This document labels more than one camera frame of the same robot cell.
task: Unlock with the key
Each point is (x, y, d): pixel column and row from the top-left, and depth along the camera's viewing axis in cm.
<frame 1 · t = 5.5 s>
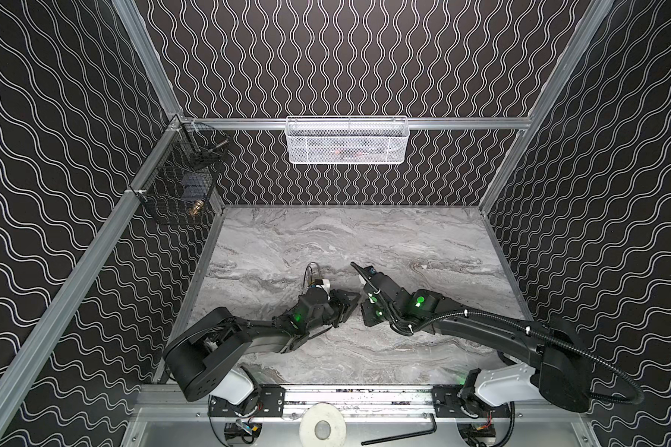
left hand: (372, 302, 79), fingers open
right hand: (364, 307, 81), fingers closed
brass padlock: (308, 272, 103), on the table

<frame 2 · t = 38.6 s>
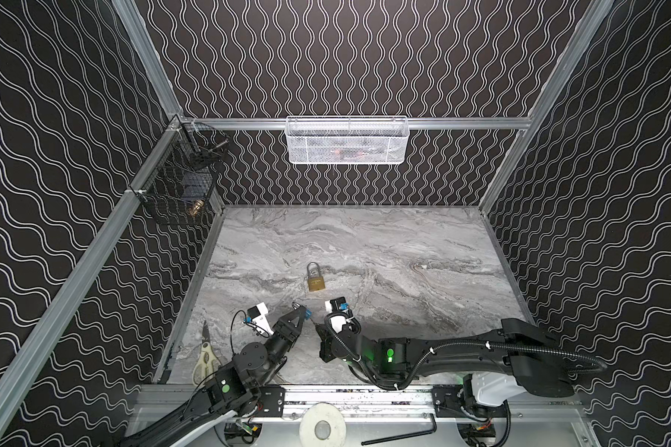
left hand: (311, 314, 72), fingers open
right hand: (315, 331, 74), fingers closed
beige handled scissors: (208, 362, 83), on the table
the other named things where they were.

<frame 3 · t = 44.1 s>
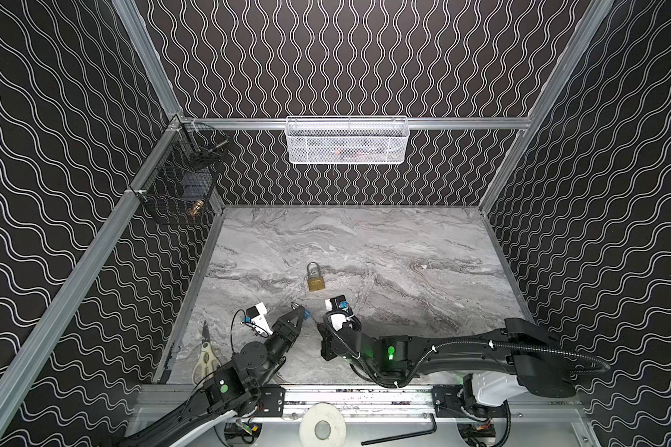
left hand: (310, 314, 72), fingers open
right hand: (317, 330, 74), fingers closed
the named things where they were.

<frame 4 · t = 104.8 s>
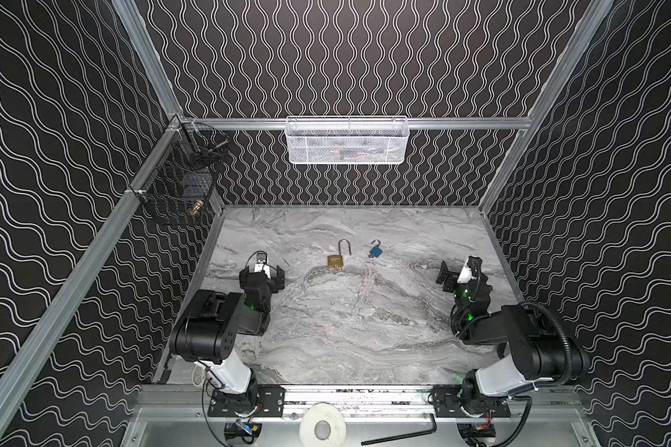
left hand: (271, 268, 94), fingers open
right hand: (464, 265, 90), fingers open
brass padlock: (335, 262, 106), on the table
small blue padlock: (376, 250, 109), on the table
